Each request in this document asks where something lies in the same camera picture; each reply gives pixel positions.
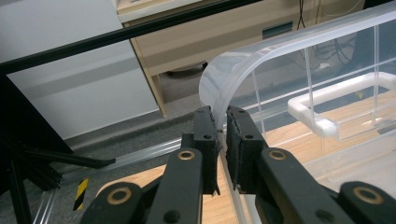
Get white cabinet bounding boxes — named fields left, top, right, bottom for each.
left=0, top=0, right=161, bottom=140

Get clear plastic storage box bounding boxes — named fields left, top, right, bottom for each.
left=199, top=1, right=396, bottom=224

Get black horizontal frame bar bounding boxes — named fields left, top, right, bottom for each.
left=0, top=0, right=262, bottom=77

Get black cables at desk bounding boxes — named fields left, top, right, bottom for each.
left=297, top=0, right=308, bottom=31

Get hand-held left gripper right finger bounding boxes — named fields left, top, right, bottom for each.
left=225, top=105, right=269, bottom=194

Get black metal stand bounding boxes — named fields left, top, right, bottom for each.
left=0, top=74, right=117, bottom=224

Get yellow and black tape strip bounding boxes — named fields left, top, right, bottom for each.
left=73, top=177, right=90, bottom=212

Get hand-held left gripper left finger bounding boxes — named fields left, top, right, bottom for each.
left=181, top=105, right=222, bottom=196

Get light wooden desk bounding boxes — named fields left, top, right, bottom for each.
left=116, top=0, right=366, bottom=119

